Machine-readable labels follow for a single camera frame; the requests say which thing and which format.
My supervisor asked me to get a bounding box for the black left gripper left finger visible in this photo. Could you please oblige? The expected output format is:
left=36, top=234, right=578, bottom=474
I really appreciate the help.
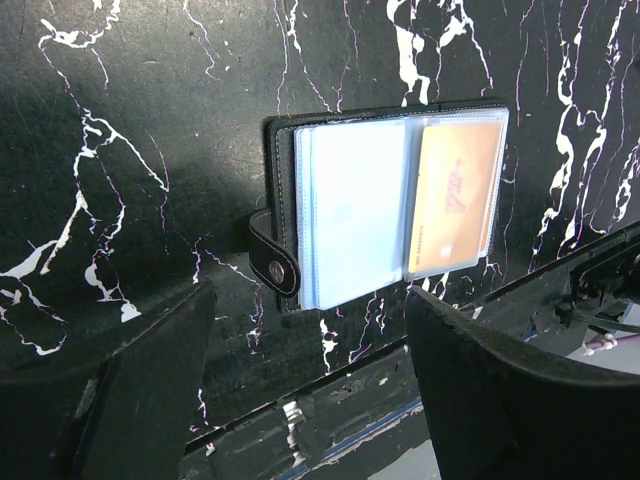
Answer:
left=1, top=281, right=216, bottom=479

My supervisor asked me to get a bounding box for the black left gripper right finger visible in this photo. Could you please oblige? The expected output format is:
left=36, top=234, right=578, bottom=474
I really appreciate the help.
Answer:
left=405, top=287, right=639, bottom=479

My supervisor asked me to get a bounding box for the gold VIP card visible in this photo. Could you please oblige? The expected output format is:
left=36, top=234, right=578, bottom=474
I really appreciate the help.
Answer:
left=406, top=115, right=504, bottom=278

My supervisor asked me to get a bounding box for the blue credit card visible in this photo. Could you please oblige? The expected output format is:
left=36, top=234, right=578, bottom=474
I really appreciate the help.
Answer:
left=248, top=98, right=511, bottom=314

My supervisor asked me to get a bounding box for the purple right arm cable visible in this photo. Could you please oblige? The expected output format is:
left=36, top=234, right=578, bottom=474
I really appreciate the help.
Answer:
left=582, top=332, right=640, bottom=356

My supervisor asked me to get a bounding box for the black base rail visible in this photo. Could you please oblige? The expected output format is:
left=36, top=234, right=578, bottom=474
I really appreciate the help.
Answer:
left=179, top=224, right=640, bottom=480

